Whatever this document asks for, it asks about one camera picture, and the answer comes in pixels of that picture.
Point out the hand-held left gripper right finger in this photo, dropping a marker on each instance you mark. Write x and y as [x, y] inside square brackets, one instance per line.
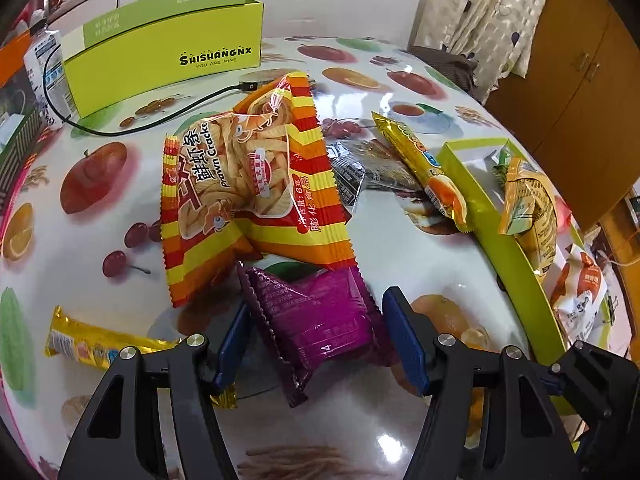
[405, 340]

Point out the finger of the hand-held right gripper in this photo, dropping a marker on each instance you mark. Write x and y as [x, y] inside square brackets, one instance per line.
[595, 375]

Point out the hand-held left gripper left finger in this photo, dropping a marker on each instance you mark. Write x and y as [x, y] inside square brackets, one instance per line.
[230, 355]

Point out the white and orange snack bag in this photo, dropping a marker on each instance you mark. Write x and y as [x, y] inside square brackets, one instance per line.
[580, 290]

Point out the purple snack packet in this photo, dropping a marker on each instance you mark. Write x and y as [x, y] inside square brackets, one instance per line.
[310, 320]

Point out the lime green box lid tray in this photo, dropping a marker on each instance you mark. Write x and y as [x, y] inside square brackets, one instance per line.
[500, 260]

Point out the long yellow wafer packet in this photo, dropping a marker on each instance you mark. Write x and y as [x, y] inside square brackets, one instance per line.
[85, 342]
[420, 165]

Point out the red yellow striped cracker packet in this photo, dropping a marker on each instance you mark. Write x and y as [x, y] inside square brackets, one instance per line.
[235, 175]

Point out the silver clear packet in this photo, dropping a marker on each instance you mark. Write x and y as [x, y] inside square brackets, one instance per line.
[345, 170]

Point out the large yellow chip bag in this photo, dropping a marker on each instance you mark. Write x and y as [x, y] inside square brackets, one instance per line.
[530, 200]

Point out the dark brown cloth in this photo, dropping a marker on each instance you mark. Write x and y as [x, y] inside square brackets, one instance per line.
[445, 65]

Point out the lime green cardboard box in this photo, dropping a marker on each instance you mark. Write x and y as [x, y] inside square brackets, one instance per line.
[150, 60]

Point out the wooden cabinet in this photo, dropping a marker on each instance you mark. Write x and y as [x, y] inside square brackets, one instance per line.
[575, 60]

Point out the cream patterned curtain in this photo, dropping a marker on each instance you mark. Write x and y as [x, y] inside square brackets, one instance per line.
[475, 10]

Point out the white plastic bottle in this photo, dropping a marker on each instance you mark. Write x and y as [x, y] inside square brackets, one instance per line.
[45, 70]

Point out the orange box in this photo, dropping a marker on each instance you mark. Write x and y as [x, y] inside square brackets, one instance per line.
[10, 65]

